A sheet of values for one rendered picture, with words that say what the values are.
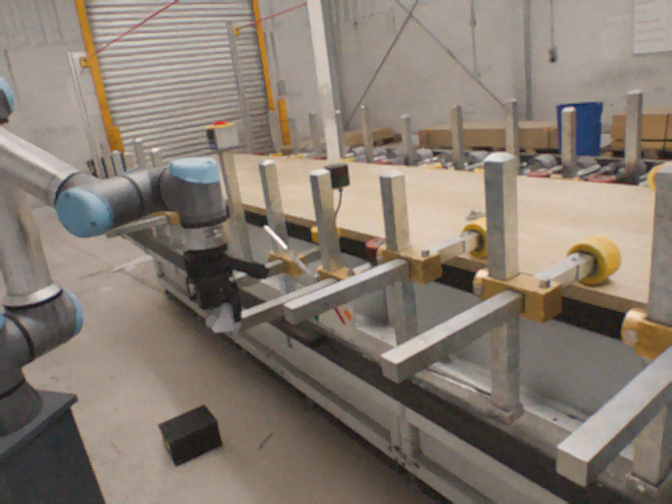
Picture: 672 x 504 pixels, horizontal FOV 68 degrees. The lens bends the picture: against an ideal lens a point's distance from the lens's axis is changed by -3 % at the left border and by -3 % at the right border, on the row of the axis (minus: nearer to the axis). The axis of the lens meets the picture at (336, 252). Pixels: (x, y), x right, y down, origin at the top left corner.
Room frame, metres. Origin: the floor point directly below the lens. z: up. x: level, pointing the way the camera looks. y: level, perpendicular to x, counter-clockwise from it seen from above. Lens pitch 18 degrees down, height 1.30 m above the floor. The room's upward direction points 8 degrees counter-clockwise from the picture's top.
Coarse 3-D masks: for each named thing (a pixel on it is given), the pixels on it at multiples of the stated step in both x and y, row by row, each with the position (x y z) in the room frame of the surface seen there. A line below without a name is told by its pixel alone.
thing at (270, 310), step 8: (368, 264) 1.20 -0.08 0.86; (376, 264) 1.19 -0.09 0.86; (328, 280) 1.13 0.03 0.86; (336, 280) 1.12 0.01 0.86; (304, 288) 1.10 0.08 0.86; (312, 288) 1.09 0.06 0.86; (320, 288) 1.09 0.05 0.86; (288, 296) 1.06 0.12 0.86; (296, 296) 1.06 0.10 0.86; (264, 304) 1.04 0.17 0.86; (272, 304) 1.03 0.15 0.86; (280, 304) 1.03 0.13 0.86; (248, 312) 1.00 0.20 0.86; (256, 312) 1.00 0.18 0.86; (264, 312) 1.01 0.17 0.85; (272, 312) 1.02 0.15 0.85; (280, 312) 1.03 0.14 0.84; (248, 320) 0.99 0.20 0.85; (256, 320) 1.00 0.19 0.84; (264, 320) 1.01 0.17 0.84; (240, 328) 0.98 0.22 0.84; (248, 328) 0.99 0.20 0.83
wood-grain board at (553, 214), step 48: (240, 192) 2.20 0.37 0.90; (288, 192) 2.05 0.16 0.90; (336, 192) 1.92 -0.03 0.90; (432, 192) 1.71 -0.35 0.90; (480, 192) 1.62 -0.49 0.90; (528, 192) 1.54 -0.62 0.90; (576, 192) 1.46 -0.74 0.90; (624, 192) 1.39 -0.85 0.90; (432, 240) 1.20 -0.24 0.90; (528, 240) 1.10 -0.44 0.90; (576, 240) 1.06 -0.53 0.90; (624, 240) 1.02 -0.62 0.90; (576, 288) 0.83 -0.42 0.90; (624, 288) 0.79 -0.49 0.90
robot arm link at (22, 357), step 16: (0, 320) 1.14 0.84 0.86; (16, 320) 1.19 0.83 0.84; (0, 336) 1.12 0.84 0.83; (16, 336) 1.15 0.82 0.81; (0, 352) 1.10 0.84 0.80; (16, 352) 1.14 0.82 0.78; (32, 352) 1.17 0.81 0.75; (0, 368) 1.09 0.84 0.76; (16, 368) 1.13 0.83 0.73; (0, 384) 1.08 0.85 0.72; (16, 384) 1.11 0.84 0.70
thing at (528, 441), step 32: (256, 288) 1.55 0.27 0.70; (320, 352) 1.20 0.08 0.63; (352, 352) 1.08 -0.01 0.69; (384, 352) 1.04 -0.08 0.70; (384, 384) 0.98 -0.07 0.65; (416, 384) 0.90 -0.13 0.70; (448, 384) 0.88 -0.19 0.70; (448, 416) 0.83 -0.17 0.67; (480, 416) 0.77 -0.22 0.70; (512, 416) 0.74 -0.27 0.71; (480, 448) 0.76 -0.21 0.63; (512, 448) 0.70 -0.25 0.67; (544, 448) 0.66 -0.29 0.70; (544, 480) 0.65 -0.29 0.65; (608, 480) 0.58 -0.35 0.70; (640, 480) 0.54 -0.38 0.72
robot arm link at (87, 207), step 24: (0, 144) 0.98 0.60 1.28; (24, 144) 0.99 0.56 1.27; (0, 168) 0.96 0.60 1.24; (24, 168) 0.94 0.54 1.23; (48, 168) 0.93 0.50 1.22; (72, 168) 0.95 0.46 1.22; (48, 192) 0.91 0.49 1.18; (72, 192) 0.86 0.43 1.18; (96, 192) 0.88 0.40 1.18; (120, 192) 0.91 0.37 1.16; (72, 216) 0.87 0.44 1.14; (96, 216) 0.86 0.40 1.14; (120, 216) 0.90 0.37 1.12
